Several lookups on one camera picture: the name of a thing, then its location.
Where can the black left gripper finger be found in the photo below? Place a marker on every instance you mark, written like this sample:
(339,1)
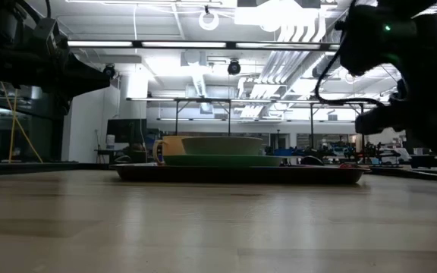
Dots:
(89,74)
(85,86)

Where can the grey bowl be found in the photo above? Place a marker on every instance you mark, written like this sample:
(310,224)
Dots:
(222,146)

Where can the green plate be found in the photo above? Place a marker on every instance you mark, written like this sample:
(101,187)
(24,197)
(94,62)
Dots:
(222,160)

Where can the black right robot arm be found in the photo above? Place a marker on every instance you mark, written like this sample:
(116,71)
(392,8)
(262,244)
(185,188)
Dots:
(427,57)

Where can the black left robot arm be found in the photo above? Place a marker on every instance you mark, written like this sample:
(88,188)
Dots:
(2,45)

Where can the dark brown plastic tray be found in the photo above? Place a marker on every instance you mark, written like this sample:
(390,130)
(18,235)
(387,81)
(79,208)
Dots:
(237,174)

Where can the black ceiling spotlight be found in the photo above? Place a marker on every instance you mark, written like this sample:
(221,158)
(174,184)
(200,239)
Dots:
(234,67)
(109,71)

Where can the black computer monitor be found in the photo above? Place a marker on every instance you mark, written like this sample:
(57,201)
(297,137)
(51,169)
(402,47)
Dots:
(127,130)

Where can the black metal table frame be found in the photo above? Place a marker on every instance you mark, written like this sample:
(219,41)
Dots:
(32,167)

